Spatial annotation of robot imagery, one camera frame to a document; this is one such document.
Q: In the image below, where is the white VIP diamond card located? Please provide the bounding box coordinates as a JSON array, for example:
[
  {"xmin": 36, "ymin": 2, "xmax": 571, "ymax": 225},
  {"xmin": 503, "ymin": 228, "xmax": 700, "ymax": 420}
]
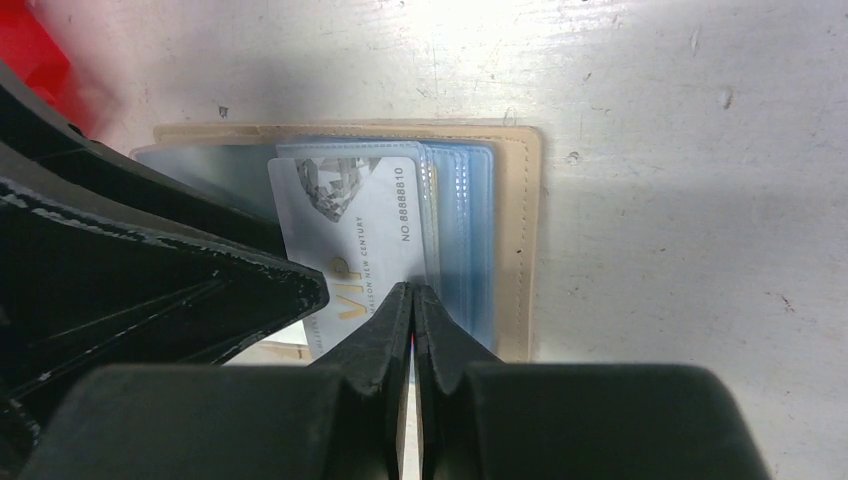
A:
[{"xmin": 268, "ymin": 156, "xmax": 426, "ymax": 357}]

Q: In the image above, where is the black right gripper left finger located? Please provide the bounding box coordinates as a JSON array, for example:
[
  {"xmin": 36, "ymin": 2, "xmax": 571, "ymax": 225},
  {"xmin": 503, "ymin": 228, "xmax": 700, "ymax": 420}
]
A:
[{"xmin": 21, "ymin": 283, "xmax": 414, "ymax": 479}]

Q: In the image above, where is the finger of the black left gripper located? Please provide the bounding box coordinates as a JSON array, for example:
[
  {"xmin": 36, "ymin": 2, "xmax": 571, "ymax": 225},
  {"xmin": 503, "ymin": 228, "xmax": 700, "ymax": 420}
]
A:
[{"xmin": 1, "ymin": 67, "xmax": 328, "ymax": 458}]

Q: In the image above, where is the red plastic tray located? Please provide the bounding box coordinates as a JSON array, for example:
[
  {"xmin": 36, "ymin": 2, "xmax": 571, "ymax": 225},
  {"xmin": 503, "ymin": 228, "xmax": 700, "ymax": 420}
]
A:
[{"xmin": 1, "ymin": 0, "xmax": 97, "ymax": 136}]

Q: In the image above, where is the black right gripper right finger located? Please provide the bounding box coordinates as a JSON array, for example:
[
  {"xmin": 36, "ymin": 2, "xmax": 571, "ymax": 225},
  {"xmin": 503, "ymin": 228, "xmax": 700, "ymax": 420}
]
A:
[{"xmin": 413, "ymin": 286, "xmax": 768, "ymax": 479}]

